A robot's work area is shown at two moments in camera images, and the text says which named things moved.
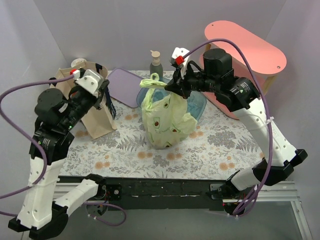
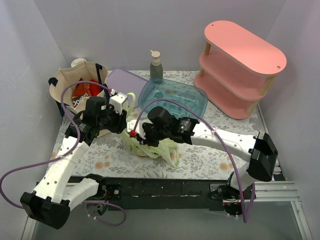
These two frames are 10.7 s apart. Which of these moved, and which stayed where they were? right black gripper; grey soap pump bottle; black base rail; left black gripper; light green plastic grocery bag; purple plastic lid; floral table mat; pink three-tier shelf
Moved: right black gripper; light green plastic grocery bag; left black gripper
Stayed: black base rail; purple plastic lid; floral table mat; grey soap pump bottle; pink three-tier shelf
